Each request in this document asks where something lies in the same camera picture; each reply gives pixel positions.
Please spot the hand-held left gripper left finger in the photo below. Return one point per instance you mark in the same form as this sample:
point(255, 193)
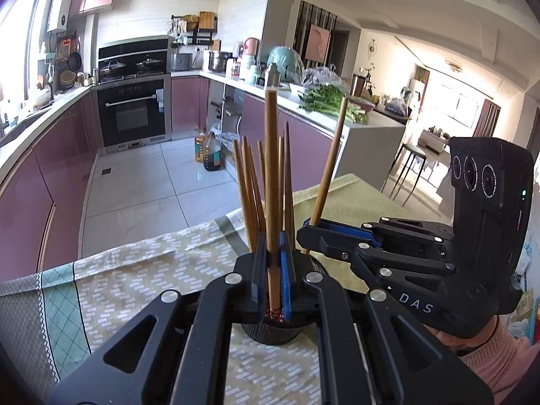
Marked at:
point(259, 287)

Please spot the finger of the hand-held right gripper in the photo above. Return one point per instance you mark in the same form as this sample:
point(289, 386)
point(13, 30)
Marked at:
point(346, 231)
point(400, 261)

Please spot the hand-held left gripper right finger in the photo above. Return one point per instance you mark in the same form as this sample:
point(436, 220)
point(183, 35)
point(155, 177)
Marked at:
point(287, 282)

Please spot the black mesh cup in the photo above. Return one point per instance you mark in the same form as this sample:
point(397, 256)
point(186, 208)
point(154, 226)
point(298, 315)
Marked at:
point(270, 333)

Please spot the wooden chopstick red patterned end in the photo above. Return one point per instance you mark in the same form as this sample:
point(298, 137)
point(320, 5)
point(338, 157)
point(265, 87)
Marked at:
point(331, 160)
point(271, 156)

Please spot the bunch of wooden chopsticks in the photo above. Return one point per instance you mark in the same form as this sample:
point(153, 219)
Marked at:
point(249, 185)

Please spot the person's right forearm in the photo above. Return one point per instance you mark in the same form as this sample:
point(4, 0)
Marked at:
point(502, 367)

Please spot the person's right hand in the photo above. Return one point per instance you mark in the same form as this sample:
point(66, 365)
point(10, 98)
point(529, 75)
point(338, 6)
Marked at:
point(457, 345)

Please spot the yellow mat with grey border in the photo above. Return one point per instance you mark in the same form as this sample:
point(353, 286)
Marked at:
point(358, 198)

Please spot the pink base cabinets peninsula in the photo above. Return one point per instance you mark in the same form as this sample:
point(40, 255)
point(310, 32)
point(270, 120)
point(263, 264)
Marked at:
point(303, 143)

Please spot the black round stool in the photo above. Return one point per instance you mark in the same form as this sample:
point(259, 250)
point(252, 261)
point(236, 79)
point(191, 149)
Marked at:
point(411, 149)

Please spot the bunch of green vegetables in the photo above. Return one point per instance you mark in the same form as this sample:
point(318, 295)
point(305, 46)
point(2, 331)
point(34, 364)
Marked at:
point(325, 101)

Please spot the patterned green beige tablecloth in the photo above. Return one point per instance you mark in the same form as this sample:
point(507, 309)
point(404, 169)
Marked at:
point(126, 278)

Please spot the dark oil bottle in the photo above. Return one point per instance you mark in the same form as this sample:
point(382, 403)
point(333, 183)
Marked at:
point(213, 154)

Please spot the brown tumbler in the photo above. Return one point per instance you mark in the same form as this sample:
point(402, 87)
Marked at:
point(358, 85)

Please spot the yellow oil bottle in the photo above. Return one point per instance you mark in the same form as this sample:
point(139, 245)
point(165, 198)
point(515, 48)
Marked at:
point(200, 147)

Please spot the clear plastic bag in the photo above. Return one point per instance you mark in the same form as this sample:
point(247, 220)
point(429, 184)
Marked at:
point(320, 76)

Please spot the steel thermos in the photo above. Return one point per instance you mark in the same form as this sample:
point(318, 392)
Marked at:
point(272, 76)

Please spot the gold ceiling lamp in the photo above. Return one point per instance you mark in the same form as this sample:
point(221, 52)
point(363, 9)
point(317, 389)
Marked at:
point(453, 65)

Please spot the mint green air fryer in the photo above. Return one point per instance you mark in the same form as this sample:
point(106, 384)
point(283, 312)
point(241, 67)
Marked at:
point(287, 61)

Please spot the pink kettle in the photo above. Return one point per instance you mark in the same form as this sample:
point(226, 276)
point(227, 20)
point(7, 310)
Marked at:
point(251, 46)

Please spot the steel stockpot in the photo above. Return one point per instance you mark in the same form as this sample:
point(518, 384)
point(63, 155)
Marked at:
point(220, 61)

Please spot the black integrated stove oven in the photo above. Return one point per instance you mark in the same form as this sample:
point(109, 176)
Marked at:
point(130, 114)

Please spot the grey countertop appliance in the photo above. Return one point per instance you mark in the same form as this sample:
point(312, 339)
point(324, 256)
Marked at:
point(181, 62)

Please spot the pink base cabinets with sink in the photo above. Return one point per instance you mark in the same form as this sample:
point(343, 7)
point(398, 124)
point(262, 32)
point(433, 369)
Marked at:
point(42, 168)

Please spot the black pot with lid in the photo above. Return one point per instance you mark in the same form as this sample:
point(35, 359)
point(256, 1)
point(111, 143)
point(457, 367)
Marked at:
point(148, 64)
point(113, 68)

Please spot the wooden cutting board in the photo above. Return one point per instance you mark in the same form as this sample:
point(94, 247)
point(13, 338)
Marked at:
point(206, 20)

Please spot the woven basket bowl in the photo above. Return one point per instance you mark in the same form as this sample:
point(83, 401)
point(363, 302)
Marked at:
point(67, 79)

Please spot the white ceramic pot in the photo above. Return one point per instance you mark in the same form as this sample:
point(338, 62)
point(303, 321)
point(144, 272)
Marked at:
point(42, 98)

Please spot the black frying pan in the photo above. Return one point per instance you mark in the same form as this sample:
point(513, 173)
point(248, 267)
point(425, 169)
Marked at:
point(74, 62)

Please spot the kitchen window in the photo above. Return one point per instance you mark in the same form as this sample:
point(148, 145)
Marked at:
point(21, 50)

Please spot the white water heater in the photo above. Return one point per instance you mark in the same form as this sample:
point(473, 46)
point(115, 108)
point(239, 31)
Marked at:
point(58, 6)

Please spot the wall clock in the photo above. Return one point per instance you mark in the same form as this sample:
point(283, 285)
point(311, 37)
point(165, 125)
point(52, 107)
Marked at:
point(373, 47)

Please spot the pink wall painting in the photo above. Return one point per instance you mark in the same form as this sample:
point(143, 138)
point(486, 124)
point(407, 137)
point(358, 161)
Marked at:
point(317, 43)

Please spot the black wall shelf rack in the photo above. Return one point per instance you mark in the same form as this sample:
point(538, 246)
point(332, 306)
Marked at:
point(190, 36)

